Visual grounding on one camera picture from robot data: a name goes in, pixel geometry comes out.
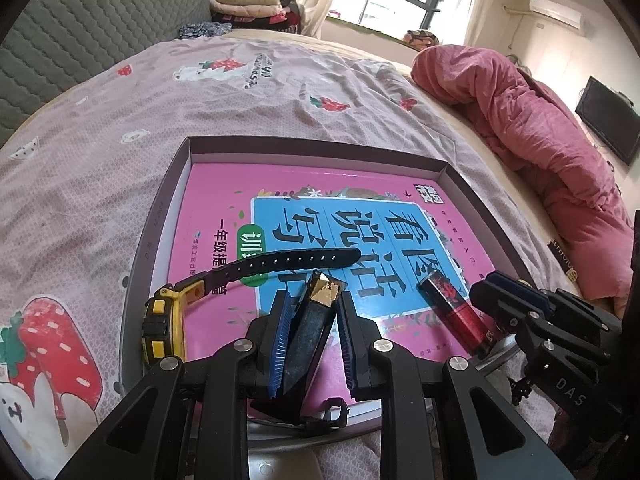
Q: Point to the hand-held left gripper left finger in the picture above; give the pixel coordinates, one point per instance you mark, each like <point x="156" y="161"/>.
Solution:
<point x="280" y="340"/>

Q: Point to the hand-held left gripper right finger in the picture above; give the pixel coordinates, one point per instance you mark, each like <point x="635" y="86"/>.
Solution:
<point x="346" y="345"/>

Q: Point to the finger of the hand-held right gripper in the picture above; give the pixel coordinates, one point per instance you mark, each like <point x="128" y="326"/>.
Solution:
<point x="515" y="285"/>
<point x="505" y="310"/>

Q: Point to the red black lipstick tube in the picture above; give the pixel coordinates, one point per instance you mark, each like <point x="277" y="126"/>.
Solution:
<point x="455" y="317"/>

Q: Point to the yellow and black wristwatch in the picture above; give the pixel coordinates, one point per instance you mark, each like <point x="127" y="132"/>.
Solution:
<point x="160" y="325"/>

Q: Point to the grey cardboard box tray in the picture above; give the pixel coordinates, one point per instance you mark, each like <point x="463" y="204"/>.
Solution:
<point x="310" y="152"/>

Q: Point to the dark box with gold print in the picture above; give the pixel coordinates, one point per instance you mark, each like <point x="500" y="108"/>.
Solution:
<point x="562" y="260"/>

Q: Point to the small dark metal clasp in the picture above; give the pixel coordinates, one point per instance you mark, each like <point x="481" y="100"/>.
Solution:
<point x="336" y="407"/>

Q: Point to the small black clip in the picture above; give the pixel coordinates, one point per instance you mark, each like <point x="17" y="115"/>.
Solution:
<point x="520" y="390"/>

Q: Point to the pink and blue book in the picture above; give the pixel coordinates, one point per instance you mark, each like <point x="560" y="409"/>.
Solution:
<point x="225" y="197"/>

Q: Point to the rolled pink quilt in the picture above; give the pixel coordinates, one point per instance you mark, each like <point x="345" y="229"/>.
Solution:
<point x="525" y="125"/>

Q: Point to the black television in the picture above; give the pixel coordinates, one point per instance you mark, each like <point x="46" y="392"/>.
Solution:
<point x="607" y="120"/>

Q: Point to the patterned item on windowsill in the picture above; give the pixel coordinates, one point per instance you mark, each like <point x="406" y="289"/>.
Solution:
<point x="422" y="39"/>

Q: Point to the pink strawberry printed blanket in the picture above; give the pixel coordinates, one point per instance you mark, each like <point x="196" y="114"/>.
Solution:
<point x="100" y="135"/>

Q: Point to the white air conditioner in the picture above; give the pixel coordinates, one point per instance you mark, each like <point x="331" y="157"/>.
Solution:
<point x="555" y="12"/>

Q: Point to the dark patterned cloth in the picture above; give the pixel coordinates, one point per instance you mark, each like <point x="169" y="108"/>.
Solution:
<point x="205" y="30"/>

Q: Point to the stack of folded clothes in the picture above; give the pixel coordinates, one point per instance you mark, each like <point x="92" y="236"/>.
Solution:
<point x="245" y="0"/>

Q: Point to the grey quilted headboard cover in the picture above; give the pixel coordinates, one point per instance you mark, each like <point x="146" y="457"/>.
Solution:
<point x="100" y="25"/>

